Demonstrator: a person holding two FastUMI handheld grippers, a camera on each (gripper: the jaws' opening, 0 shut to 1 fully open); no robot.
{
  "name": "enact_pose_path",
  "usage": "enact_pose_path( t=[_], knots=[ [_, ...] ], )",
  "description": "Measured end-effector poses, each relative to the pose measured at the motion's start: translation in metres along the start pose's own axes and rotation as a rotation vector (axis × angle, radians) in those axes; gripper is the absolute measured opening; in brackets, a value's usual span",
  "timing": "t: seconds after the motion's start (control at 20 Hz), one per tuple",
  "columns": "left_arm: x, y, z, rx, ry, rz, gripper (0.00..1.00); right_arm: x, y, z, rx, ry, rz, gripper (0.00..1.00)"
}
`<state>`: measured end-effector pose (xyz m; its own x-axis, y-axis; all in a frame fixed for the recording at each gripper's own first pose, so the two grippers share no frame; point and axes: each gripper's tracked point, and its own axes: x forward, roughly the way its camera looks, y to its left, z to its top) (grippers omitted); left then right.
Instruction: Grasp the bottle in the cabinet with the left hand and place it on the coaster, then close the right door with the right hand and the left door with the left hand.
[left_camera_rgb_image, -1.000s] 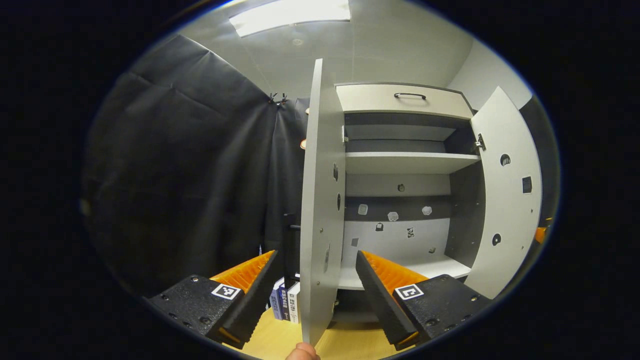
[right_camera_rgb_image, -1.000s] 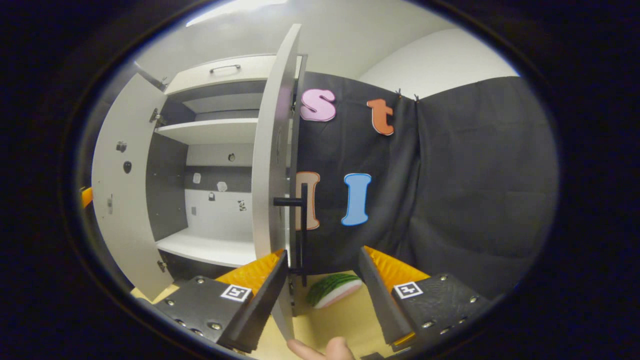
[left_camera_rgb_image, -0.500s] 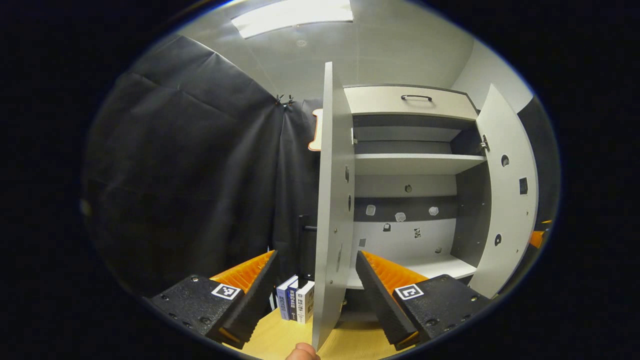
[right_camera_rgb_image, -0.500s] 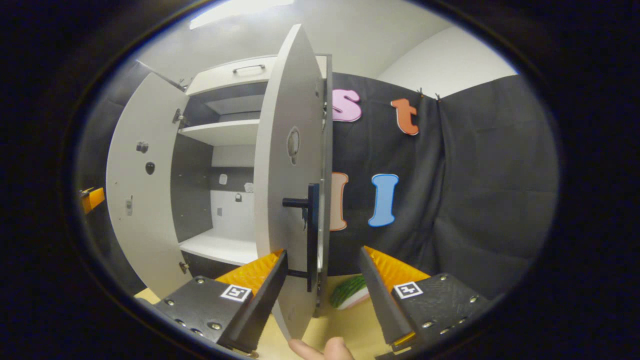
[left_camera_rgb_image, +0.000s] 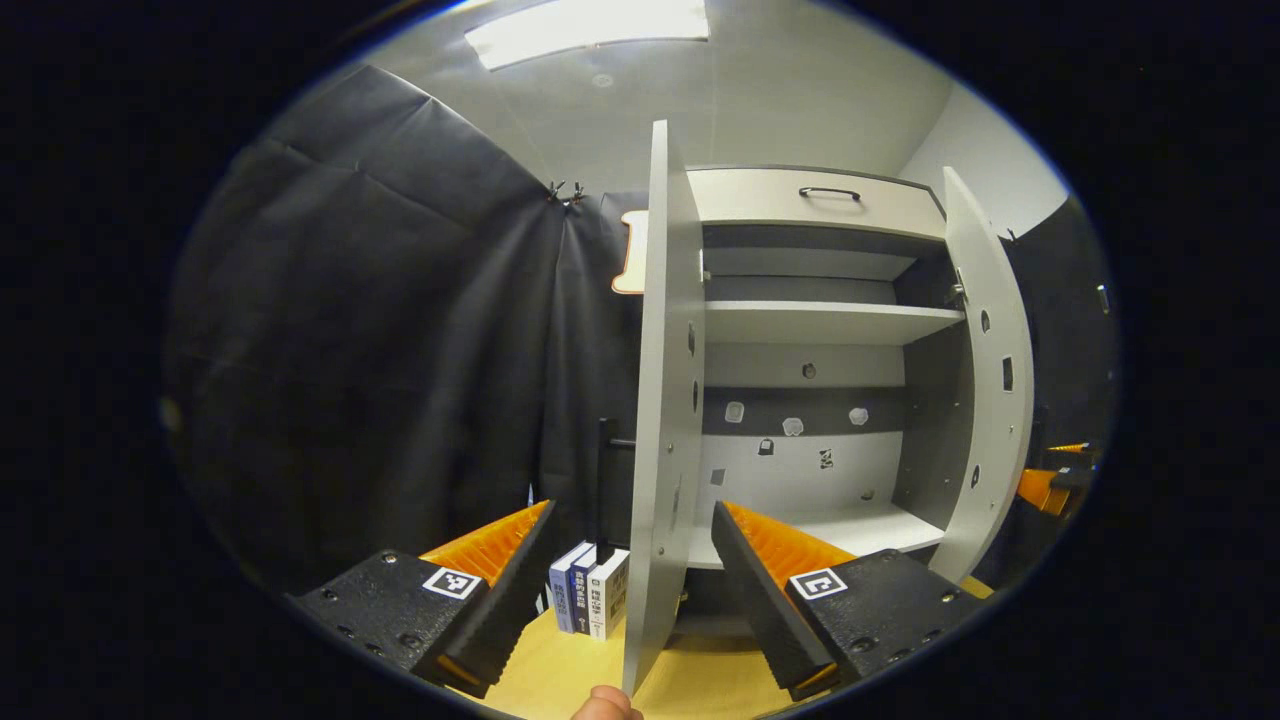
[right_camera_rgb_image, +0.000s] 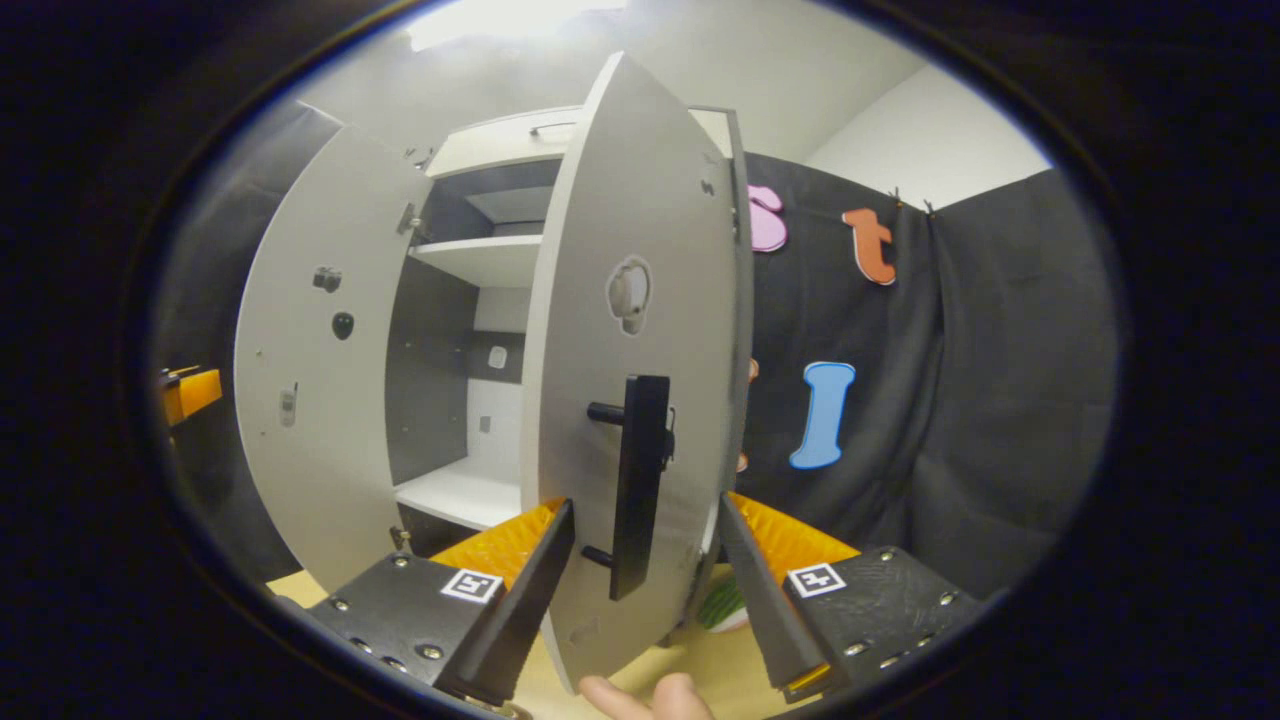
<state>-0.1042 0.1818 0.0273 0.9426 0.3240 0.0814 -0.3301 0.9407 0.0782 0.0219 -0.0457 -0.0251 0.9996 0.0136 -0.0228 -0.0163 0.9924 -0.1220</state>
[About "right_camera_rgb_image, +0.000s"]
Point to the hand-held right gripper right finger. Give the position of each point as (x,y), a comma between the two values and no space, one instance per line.
(765,610)

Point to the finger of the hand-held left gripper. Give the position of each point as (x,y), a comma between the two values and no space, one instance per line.
(195,392)

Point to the metal door hinge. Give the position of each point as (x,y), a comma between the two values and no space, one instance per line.
(403,540)
(410,222)

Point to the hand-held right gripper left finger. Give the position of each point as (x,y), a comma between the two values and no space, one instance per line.
(520,610)

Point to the green pink coaster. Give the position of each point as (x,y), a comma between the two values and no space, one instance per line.
(722,605)

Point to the white grey cabinet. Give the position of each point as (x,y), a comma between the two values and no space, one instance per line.
(440,380)

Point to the white cabinet drawer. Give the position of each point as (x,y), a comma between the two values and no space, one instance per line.
(490,145)

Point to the white cabinet shelf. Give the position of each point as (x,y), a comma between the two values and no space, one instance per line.
(490,260)

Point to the white cabinet door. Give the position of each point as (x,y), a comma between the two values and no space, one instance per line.
(640,200)
(310,450)

